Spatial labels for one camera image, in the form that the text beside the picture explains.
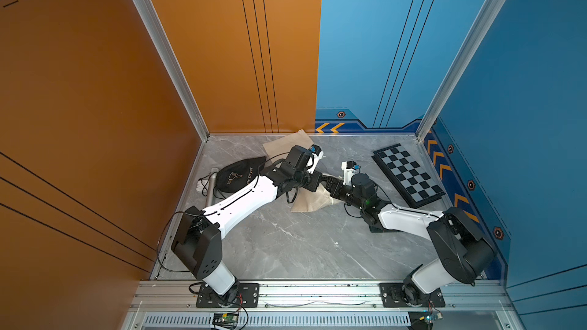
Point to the black drawstring dryer bag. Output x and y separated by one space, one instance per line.
236 176

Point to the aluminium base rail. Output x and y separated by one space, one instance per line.
319 304

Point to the left green circuit board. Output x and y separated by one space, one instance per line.
227 321

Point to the dark green hair dryer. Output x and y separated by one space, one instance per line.
377 228

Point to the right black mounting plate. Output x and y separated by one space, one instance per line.
399 295

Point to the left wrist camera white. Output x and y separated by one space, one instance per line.
316 154

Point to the silver grey hair tool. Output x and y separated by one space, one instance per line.
210 188

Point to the beige cloth bag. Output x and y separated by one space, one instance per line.
307 201
284 144

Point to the black mounting plate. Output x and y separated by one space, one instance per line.
240 294
399 295

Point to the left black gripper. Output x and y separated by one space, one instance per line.
312 185

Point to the right green circuit board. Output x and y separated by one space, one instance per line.
423 321

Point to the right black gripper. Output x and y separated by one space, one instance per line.
329 187

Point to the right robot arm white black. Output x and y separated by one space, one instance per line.
463 250

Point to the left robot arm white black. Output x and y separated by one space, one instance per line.
198 242

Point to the green circuit board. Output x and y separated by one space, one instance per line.
227 321
423 321

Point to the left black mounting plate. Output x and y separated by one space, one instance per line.
240 294

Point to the black white checkerboard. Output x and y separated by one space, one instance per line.
408 176

